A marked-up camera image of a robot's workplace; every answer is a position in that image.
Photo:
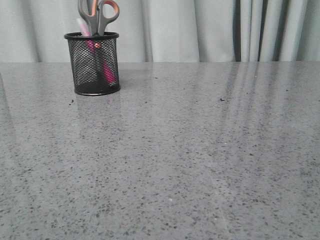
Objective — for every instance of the pink pen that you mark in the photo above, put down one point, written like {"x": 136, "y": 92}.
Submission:
{"x": 103, "y": 71}

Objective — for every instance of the grey and orange scissors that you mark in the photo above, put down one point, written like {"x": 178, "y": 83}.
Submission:
{"x": 92, "y": 12}

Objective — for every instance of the black mesh pen cup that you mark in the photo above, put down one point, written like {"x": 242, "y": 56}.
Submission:
{"x": 82, "y": 64}

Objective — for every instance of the grey curtain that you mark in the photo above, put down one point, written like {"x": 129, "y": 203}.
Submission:
{"x": 170, "y": 30}

